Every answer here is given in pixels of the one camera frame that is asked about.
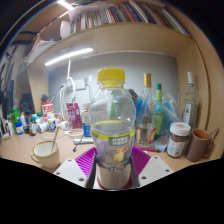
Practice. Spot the white wall socket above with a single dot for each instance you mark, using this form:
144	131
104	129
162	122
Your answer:
80	84

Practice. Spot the red and white canister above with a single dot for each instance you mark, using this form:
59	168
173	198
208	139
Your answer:
47	109

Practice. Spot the ceiling tube light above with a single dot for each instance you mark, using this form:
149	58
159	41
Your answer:
65	4

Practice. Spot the white-lidded brown jar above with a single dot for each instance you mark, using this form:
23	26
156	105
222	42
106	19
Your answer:
177	141

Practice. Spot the small blue white bottle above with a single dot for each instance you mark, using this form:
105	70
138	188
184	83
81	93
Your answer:
19	128

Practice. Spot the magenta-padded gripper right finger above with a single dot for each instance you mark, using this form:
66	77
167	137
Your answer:
154	169

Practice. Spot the blue plastic bag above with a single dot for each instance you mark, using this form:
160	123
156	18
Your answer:
171	115

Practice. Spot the clear gold-capped glass bottle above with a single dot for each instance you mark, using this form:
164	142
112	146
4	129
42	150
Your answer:
145	116

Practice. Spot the wooden shelf unit with books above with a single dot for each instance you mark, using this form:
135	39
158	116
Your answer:
126	36

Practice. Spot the white jar blue label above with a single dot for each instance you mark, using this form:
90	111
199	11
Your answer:
51	122

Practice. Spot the brown mug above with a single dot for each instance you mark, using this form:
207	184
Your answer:
196	146

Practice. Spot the red pen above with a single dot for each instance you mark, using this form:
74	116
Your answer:
146	149

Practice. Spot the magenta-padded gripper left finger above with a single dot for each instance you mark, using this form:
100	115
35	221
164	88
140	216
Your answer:
71	170

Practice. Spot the metal spoon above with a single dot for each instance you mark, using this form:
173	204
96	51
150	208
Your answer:
55	136

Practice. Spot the pink packet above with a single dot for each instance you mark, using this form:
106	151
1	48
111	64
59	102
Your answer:
73	115

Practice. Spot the slim green-capped bottle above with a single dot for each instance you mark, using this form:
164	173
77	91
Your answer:
158	113

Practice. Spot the cream ceramic cup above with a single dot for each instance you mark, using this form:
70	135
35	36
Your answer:
46	160

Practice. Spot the blue and white box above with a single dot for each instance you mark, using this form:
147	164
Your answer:
86	123

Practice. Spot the hanging clothes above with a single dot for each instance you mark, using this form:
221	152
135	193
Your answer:
6	83

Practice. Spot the tall clear glass bottle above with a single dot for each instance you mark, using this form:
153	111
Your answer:
191	106

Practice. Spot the green plastic tub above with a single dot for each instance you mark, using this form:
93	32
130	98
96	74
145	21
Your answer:
15	115

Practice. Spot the under-shelf light bar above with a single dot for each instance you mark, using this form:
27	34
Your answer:
68	56

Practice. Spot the small dark red-labelled bottle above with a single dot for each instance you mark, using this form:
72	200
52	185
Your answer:
32	126

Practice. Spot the clear yellow-capped drink bottle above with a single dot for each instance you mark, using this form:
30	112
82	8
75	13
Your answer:
111	133

